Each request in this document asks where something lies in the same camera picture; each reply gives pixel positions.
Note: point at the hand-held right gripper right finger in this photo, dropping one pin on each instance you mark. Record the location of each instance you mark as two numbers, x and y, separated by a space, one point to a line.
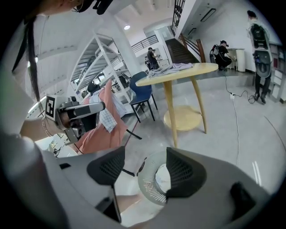
185 172

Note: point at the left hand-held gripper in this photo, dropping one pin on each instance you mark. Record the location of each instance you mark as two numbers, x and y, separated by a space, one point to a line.
64 111

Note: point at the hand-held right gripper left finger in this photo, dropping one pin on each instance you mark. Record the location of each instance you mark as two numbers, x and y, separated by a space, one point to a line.
107 166

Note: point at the blue checked shirt clothes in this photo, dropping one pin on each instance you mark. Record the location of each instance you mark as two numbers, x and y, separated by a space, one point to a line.
109 116

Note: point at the white patterned clothes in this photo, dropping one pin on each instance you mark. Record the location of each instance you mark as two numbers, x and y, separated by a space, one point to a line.
162 179

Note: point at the salmon orange clothes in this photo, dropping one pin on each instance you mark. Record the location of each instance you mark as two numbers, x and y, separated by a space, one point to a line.
105 136

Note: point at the grey perforated plastic basket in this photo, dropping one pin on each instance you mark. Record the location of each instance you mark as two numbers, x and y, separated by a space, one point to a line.
148 181

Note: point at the grey clothes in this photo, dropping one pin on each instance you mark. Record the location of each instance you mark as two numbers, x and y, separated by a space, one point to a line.
162 72

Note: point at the lavender clothes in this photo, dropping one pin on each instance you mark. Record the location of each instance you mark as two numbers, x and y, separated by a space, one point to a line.
182 65

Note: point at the person's left forearm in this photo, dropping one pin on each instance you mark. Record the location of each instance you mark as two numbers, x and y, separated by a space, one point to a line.
33 127

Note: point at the black metal stand leg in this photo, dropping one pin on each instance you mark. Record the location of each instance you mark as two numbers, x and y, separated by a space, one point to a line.
134 134

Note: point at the white metal shelf rack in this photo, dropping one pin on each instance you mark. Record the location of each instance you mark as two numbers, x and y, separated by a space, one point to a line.
96 62

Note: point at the blue plastic chair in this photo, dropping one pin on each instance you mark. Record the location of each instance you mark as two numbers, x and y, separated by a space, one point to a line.
140 89

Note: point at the person's white shirt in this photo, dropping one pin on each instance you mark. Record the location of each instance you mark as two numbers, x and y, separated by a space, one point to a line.
24 67

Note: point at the white power strip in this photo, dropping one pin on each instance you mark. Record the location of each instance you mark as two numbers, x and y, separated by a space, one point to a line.
232 95

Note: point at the black balcony railing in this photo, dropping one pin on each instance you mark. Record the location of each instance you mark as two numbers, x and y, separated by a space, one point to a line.
144 43

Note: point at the round ceiling light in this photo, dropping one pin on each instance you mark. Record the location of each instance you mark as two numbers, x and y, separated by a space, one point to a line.
127 27

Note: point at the round wooden table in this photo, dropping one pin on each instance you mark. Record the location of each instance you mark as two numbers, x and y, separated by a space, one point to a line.
178 73

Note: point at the wooden staircase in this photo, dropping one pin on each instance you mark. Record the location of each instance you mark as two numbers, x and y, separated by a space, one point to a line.
182 52

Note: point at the white cabinet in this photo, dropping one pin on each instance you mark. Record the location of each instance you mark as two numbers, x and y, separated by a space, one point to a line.
238 59

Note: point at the white storage shelf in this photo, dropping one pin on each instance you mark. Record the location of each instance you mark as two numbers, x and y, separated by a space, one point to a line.
278 71

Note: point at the black head-mounted camera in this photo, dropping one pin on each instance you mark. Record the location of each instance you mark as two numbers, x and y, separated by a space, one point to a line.
98 5

